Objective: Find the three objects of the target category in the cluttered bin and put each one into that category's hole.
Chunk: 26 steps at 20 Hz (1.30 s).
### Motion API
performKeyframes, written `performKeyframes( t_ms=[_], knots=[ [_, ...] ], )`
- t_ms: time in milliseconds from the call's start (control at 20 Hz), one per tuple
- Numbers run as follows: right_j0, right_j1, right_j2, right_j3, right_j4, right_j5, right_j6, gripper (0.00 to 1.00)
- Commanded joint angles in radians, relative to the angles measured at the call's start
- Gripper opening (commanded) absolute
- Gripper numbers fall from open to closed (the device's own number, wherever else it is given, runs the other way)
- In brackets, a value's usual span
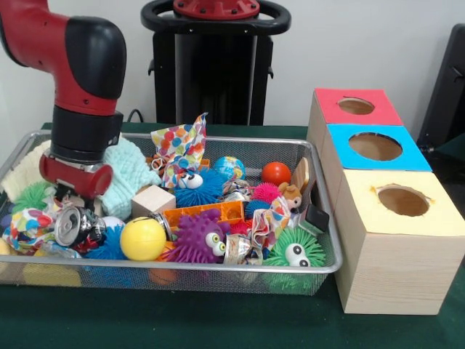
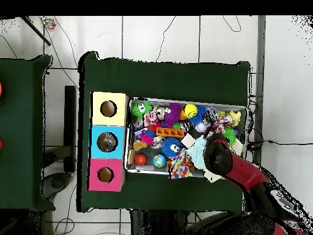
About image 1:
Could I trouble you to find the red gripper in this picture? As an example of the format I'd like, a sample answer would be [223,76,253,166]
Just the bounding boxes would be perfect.
[39,154,114,216]

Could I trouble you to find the polka dot paper napkin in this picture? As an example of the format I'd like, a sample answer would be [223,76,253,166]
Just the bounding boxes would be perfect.
[150,112,209,188]

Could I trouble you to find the wooden three-hole box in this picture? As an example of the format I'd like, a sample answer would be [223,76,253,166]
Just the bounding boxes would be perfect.
[307,87,465,316]

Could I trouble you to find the crushed silver can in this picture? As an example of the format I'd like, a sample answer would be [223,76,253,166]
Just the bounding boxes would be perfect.
[54,206,107,248]

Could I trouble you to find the mint green cloth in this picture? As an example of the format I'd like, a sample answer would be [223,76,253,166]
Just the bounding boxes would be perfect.
[100,137,163,221]

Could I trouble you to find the cream knitted cloth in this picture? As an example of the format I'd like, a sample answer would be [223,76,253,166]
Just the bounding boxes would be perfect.
[1,140,54,201]

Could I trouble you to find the yellow smiley ball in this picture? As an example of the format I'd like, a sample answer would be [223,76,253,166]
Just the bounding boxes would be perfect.
[120,217,167,261]

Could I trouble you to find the crushed black can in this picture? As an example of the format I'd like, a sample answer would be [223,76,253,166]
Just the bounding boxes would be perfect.
[150,212,174,241]

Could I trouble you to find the purple spiky toy with eyes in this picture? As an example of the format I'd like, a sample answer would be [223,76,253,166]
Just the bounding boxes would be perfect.
[169,209,232,263]

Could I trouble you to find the blue spiky ball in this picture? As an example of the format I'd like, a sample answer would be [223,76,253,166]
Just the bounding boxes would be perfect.
[174,167,226,208]

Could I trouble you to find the dark green tablecloth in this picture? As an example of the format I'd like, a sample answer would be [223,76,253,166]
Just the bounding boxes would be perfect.
[0,122,465,349]
[430,136,465,174]

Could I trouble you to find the red rubber ball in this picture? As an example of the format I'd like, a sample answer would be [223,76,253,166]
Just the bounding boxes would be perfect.
[261,161,292,187]

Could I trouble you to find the green spiky toy with eyes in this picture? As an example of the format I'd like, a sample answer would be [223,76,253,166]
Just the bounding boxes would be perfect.
[267,228,326,268]

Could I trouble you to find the black cable loop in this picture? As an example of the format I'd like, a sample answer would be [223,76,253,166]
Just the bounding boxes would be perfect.
[124,108,146,124]

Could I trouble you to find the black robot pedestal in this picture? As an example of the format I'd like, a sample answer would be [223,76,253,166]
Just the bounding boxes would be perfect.
[140,0,291,127]

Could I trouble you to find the wire mesh bin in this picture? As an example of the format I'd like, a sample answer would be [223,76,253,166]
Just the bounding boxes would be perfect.
[0,129,344,296]

